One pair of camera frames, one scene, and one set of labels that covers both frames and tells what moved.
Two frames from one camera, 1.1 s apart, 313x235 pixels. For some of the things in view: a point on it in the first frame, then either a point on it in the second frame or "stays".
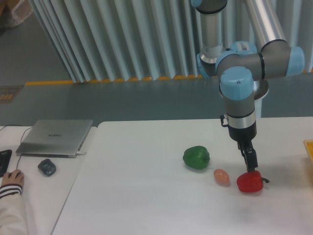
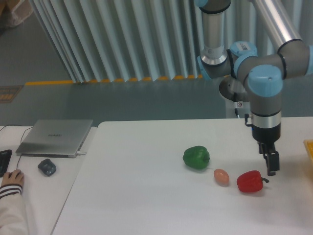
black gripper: x=246 y=135 to x=268 y=135
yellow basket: x=308 y=145 stays
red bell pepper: x=251 y=181 stays
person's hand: x=16 y=176 stays
